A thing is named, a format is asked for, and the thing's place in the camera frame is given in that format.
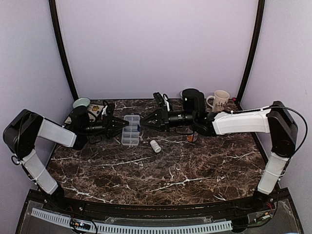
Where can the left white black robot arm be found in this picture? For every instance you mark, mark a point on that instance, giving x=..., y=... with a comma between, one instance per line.
x=21, y=134

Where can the right black frame post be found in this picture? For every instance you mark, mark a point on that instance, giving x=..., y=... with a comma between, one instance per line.
x=252, y=51

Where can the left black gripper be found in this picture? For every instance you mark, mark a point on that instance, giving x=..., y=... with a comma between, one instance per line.
x=108, y=126

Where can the left celadon green bowl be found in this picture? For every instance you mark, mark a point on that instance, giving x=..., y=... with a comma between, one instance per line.
x=84, y=101

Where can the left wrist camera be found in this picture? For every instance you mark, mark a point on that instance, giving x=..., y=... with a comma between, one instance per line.
x=108, y=109

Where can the white pill bottle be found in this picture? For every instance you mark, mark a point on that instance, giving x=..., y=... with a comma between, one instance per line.
x=155, y=146

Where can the white slotted cable duct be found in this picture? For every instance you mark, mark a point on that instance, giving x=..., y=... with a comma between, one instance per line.
x=114, y=225

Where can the cream printed mug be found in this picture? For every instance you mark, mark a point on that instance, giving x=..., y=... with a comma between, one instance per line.
x=220, y=100

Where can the amber pill bottle grey cap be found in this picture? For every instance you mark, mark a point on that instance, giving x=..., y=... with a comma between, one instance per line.
x=192, y=137

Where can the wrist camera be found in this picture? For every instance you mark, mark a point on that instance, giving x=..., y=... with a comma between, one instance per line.
x=108, y=109
x=162, y=101

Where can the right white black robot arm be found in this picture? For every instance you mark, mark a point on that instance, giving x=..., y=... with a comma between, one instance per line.
x=275, y=120

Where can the black frame post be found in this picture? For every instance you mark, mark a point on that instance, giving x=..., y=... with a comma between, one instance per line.
x=61, y=48
x=252, y=51

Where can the left black frame post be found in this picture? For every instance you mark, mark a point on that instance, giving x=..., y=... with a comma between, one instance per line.
x=61, y=48

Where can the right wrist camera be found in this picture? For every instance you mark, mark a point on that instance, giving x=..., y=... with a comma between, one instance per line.
x=162, y=101

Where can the clear plastic pill organizer box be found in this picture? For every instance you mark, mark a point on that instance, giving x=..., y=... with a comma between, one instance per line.
x=130, y=133

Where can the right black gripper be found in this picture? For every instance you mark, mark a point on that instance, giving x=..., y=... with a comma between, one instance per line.
x=163, y=118

